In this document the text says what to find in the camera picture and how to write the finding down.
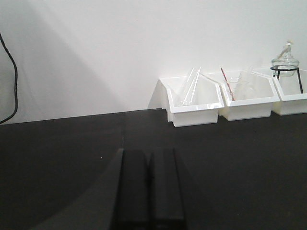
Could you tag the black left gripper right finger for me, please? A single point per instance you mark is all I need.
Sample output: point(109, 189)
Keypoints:
point(166, 208)

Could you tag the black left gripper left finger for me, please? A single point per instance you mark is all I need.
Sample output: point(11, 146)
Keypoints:
point(132, 207)

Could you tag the small glass beaker in bin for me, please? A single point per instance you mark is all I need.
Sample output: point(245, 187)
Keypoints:
point(242, 90)

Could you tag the glass tubes in bin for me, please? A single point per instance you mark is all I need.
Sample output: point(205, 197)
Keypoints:
point(186, 95)

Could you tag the white bin left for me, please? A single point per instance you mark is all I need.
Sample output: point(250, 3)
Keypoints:
point(208, 101)

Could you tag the white bin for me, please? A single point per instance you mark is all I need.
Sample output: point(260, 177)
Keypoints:
point(208, 101)
point(260, 106)
point(292, 91)

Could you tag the white bin middle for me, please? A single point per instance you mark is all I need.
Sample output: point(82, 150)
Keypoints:
point(260, 106)

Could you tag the white bin right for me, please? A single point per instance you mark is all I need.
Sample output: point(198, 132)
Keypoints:
point(292, 91)

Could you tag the glass alcohol lamp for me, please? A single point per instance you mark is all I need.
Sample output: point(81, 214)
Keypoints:
point(285, 64)

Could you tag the black tripod stand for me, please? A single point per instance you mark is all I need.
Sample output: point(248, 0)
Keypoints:
point(291, 68)

